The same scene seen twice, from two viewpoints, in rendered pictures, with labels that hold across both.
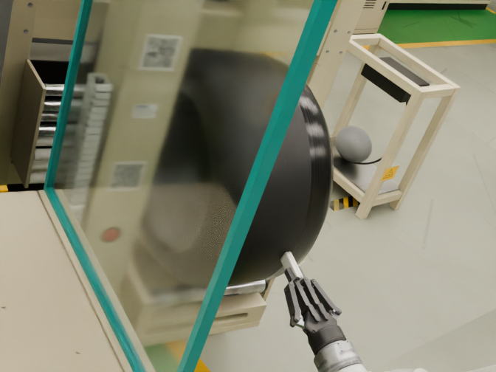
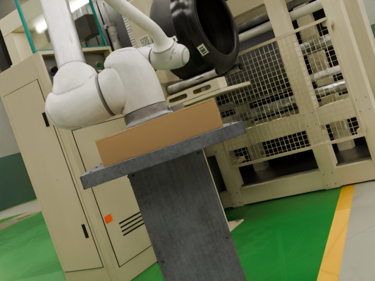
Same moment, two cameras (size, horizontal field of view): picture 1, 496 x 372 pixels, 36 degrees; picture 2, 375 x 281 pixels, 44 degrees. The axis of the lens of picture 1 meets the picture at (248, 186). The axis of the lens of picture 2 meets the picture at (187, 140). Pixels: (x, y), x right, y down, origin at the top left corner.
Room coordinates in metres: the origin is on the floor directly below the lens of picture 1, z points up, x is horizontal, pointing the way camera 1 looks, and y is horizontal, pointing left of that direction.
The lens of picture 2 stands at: (0.66, -2.46, 0.70)
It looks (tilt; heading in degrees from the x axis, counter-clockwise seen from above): 2 degrees down; 75
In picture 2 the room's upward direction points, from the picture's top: 19 degrees counter-clockwise
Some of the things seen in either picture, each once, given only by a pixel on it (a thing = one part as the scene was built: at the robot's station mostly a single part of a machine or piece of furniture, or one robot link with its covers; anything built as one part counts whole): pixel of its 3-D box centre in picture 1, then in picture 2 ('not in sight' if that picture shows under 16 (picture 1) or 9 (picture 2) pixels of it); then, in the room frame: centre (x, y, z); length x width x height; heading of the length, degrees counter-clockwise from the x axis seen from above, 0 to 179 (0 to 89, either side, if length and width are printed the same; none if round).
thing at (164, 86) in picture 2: not in sight; (180, 87); (1.47, 0.24, 0.90); 0.40 x 0.03 x 0.10; 40
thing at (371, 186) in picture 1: (370, 125); not in sight; (3.92, -0.52, 0.40); 0.60 x 0.35 x 0.80; 51
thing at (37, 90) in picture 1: (62, 124); not in sight; (1.73, 0.52, 1.05); 0.20 x 0.15 x 0.30; 130
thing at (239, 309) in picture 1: (196, 310); (195, 92); (1.48, 0.01, 0.84); 0.36 x 0.09 x 0.06; 130
